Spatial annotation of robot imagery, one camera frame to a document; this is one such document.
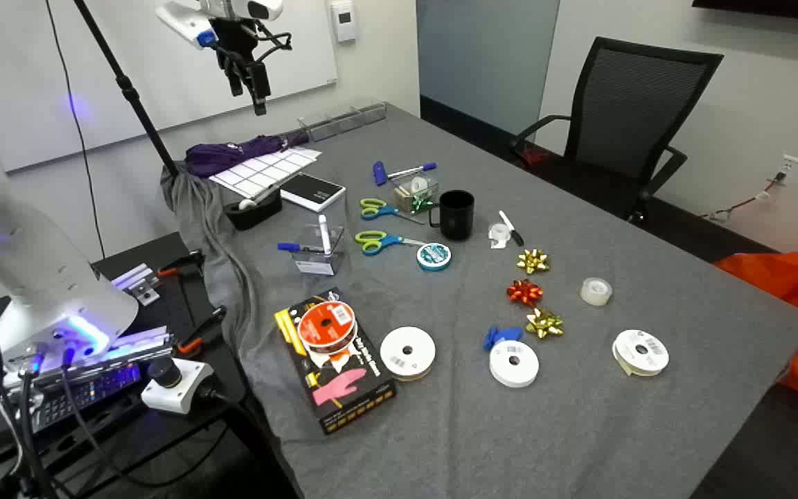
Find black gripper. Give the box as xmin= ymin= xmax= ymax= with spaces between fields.
xmin=207 ymin=14 xmax=270 ymax=119

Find purple cloth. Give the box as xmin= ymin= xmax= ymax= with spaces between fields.
xmin=182 ymin=132 xmax=309 ymax=180

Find white label sheet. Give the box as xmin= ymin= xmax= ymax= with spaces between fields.
xmin=207 ymin=144 xmax=324 ymax=203

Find black tripod pole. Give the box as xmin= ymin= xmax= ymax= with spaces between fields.
xmin=69 ymin=0 xmax=184 ymax=176

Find black tape dispenser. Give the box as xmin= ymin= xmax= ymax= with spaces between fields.
xmin=223 ymin=189 xmax=284 ymax=232

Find clear plastic container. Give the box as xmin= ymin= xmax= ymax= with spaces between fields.
xmin=287 ymin=204 xmax=352 ymax=279

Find blue and white pen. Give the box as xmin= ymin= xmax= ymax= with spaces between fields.
xmin=273 ymin=239 xmax=337 ymax=259

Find blue and green scissors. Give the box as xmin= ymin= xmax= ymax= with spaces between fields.
xmin=358 ymin=194 xmax=428 ymax=227
xmin=352 ymin=227 xmax=428 ymax=258

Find small clear plastic box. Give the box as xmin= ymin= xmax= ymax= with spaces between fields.
xmin=390 ymin=173 xmax=439 ymax=216

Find black mug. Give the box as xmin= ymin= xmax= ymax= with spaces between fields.
xmin=426 ymin=189 xmax=477 ymax=243

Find orange ribbon spool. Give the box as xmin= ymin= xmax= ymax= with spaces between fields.
xmin=294 ymin=300 xmax=360 ymax=352

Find teal mint tin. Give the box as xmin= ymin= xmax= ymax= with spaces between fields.
xmin=413 ymin=240 xmax=455 ymax=273

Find small clear tape roll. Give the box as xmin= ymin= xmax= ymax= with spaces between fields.
xmin=484 ymin=221 xmax=514 ymax=251

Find white marker with black cap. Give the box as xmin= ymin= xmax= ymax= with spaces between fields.
xmin=495 ymin=208 xmax=527 ymax=248

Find white box with black knob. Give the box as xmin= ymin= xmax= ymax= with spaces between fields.
xmin=139 ymin=354 xmax=216 ymax=415

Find white ribbon spool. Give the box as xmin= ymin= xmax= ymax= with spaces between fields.
xmin=487 ymin=338 xmax=542 ymax=391
xmin=376 ymin=323 xmax=439 ymax=385
xmin=608 ymin=326 xmax=672 ymax=383

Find grey electronics box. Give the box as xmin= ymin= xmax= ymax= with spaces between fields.
xmin=0 ymin=322 xmax=175 ymax=438

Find gold gift bow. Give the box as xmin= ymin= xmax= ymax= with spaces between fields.
xmin=514 ymin=247 xmax=550 ymax=277
xmin=524 ymin=308 xmax=567 ymax=344

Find red gift bow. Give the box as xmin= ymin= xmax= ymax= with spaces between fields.
xmin=503 ymin=277 xmax=546 ymax=309

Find blue gift bow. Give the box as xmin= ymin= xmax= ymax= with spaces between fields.
xmin=481 ymin=323 xmax=527 ymax=354

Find black mesh office chair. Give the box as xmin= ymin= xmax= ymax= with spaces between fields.
xmin=507 ymin=35 xmax=726 ymax=223

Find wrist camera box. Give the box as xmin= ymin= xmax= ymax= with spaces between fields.
xmin=243 ymin=0 xmax=287 ymax=22

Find white wall thermostat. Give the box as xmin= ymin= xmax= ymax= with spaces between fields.
xmin=330 ymin=0 xmax=360 ymax=43

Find orange handled pliers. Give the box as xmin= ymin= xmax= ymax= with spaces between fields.
xmin=175 ymin=308 xmax=229 ymax=356
xmin=151 ymin=248 xmax=211 ymax=284

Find white wall whiteboard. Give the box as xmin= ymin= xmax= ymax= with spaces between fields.
xmin=0 ymin=0 xmax=337 ymax=173

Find black wall television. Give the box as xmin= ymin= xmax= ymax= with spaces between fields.
xmin=689 ymin=0 xmax=798 ymax=24

